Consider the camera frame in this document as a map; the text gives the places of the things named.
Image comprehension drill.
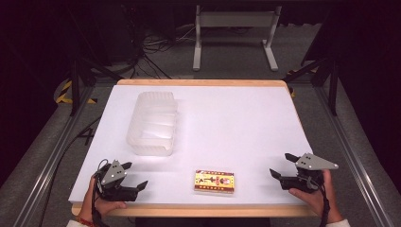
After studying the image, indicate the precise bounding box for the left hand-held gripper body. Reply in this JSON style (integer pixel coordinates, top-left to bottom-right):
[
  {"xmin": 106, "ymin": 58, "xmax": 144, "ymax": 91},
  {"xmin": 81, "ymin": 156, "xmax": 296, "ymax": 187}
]
[{"xmin": 94, "ymin": 159, "xmax": 140, "ymax": 202}]

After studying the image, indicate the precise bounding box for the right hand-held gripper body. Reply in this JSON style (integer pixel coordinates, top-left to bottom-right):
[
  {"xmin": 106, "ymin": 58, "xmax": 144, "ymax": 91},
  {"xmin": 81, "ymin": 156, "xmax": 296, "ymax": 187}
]
[{"xmin": 279, "ymin": 152, "xmax": 340, "ymax": 194}]

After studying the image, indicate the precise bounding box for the person's right hand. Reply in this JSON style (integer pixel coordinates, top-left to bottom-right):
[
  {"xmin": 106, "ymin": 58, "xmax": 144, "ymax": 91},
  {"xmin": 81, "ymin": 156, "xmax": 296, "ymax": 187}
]
[{"xmin": 288, "ymin": 168, "xmax": 344, "ymax": 224}]

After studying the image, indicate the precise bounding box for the person's left hand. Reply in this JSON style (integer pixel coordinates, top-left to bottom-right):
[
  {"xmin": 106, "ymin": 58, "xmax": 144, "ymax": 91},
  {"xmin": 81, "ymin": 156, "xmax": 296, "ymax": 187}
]
[{"xmin": 78, "ymin": 176, "xmax": 128, "ymax": 222}]

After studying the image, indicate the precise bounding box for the translucent plastic container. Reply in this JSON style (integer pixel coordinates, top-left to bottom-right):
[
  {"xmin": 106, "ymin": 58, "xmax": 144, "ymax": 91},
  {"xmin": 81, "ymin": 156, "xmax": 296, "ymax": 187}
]
[{"xmin": 126, "ymin": 91, "xmax": 180, "ymax": 157}]

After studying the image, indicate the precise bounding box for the yellow printed box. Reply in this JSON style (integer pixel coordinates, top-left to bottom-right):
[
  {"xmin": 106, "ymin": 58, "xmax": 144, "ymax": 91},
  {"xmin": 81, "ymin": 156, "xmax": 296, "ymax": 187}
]
[{"xmin": 193, "ymin": 168, "xmax": 236, "ymax": 195}]

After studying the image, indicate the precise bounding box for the white table sheet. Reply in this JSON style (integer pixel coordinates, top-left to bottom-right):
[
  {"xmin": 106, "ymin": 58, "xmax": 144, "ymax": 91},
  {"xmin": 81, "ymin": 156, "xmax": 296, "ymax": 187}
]
[{"xmin": 67, "ymin": 84, "xmax": 314, "ymax": 206}]

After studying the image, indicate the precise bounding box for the black metal stand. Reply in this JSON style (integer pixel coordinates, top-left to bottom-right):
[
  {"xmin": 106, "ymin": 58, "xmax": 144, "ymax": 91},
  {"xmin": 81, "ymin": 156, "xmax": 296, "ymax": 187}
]
[
  {"xmin": 67, "ymin": 46, "xmax": 125, "ymax": 117},
  {"xmin": 281, "ymin": 56, "xmax": 340, "ymax": 116}
]

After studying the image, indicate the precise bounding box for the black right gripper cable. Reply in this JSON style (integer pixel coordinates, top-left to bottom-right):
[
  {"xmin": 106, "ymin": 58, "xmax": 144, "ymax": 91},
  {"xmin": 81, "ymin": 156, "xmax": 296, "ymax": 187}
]
[{"xmin": 316, "ymin": 181, "xmax": 331, "ymax": 227}]

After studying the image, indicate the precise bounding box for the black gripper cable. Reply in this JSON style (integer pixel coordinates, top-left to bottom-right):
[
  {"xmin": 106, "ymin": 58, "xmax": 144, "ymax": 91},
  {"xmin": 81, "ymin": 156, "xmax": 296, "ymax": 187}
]
[
  {"xmin": 316, "ymin": 181, "xmax": 331, "ymax": 227},
  {"xmin": 90, "ymin": 158, "xmax": 110, "ymax": 227}
]

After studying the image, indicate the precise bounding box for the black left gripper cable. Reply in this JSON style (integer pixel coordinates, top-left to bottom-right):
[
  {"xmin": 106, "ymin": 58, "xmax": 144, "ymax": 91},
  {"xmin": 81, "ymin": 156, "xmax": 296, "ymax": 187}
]
[{"xmin": 90, "ymin": 158, "xmax": 110, "ymax": 227}]

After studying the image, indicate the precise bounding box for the aluminium floor rail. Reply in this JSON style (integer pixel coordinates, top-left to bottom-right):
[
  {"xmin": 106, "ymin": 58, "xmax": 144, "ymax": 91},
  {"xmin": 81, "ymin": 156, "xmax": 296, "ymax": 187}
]
[
  {"xmin": 314, "ymin": 84, "xmax": 395, "ymax": 227},
  {"xmin": 11, "ymin": 84, "xmax": 96, "ymax": 227}
]

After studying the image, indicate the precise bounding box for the red bracelet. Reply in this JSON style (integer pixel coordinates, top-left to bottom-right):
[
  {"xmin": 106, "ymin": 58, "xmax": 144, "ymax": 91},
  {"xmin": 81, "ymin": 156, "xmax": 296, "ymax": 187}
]
[{"xmin": 77, "ymin": 216, "xmax": 96, "ymax": 227}]

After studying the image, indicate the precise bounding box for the black floor cable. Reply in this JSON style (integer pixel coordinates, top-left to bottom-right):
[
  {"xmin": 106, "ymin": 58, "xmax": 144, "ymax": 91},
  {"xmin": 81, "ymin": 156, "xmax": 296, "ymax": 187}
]
[{"xmin": 37, "ymin": 115, "xmax": 102, "ymax": 227}]

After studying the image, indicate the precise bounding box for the bundle of black floor cables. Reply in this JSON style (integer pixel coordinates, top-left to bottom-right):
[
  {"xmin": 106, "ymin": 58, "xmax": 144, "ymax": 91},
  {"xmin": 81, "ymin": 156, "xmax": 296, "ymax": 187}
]
[{"xmin": 124, "ymin": 23, "xmax": 198, "ymax": 80}]

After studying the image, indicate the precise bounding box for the white metal desk frame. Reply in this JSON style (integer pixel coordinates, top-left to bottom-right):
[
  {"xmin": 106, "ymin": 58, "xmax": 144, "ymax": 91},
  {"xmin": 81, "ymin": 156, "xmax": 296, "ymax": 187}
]
[{"xmin": 192, "ymin": 4, "xmax": 284, "ymax": 73}]

